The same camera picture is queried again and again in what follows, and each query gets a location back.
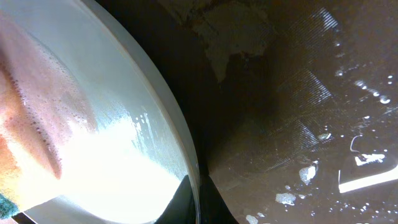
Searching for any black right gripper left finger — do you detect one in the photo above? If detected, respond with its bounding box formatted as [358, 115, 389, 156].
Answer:
[155, 175, 196, 224]

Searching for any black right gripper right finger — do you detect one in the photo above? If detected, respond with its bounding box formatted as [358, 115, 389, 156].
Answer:
[200, 176, 238, 224]

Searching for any grey-green plate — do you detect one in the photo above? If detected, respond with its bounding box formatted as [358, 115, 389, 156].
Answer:
[1, 1, 200, 223]

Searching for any dark brown plastic tray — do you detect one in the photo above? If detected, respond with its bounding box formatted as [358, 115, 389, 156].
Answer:
[101, 0, 397, 223]

